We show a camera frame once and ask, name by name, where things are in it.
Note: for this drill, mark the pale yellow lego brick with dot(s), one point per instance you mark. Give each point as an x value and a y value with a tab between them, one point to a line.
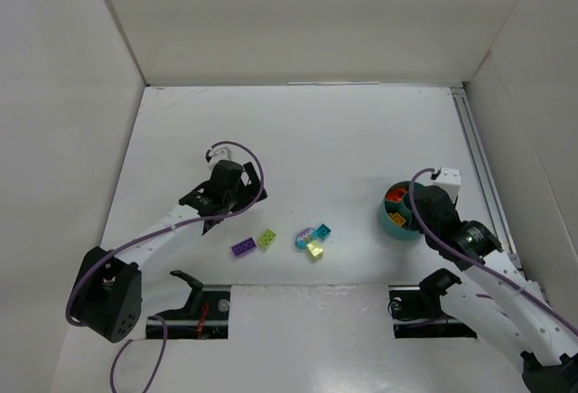
315	250

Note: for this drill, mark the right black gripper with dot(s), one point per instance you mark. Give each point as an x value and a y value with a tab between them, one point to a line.
427	199

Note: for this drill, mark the teal divided round container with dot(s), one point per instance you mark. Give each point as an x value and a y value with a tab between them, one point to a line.
411	230

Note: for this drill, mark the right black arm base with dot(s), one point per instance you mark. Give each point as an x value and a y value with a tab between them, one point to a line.
416	310

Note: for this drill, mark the long purple lego brick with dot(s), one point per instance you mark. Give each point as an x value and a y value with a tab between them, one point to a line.
243	247

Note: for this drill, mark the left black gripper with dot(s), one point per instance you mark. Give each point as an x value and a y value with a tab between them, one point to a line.
247	186

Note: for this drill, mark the aluminium rail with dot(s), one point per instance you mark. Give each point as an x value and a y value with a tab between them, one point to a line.
521	205

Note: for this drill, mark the teal flower face lego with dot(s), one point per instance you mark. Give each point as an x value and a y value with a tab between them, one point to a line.
305	237

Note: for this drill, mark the yellow orange lego brick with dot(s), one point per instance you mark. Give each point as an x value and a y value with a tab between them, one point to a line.
397	219

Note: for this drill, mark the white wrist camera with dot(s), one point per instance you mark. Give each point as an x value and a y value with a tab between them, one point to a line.
448	179
217	154

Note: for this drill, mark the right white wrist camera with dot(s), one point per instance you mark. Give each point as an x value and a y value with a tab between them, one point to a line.
448	179

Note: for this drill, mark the lime green lego brick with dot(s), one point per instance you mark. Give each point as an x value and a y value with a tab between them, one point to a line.
267	239

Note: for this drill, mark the teal square lego brick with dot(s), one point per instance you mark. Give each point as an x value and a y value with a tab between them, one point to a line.
323	232

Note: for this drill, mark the orange curved lego piece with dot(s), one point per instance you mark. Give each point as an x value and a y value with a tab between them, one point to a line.
396	194

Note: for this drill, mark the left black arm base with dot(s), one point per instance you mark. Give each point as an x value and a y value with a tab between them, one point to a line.
198	311

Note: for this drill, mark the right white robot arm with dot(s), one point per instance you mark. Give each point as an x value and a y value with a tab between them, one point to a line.
491	297

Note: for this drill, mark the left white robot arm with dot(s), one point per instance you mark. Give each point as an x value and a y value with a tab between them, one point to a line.
115	288

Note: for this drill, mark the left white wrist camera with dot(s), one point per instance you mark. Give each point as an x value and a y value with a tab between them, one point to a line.
217	154

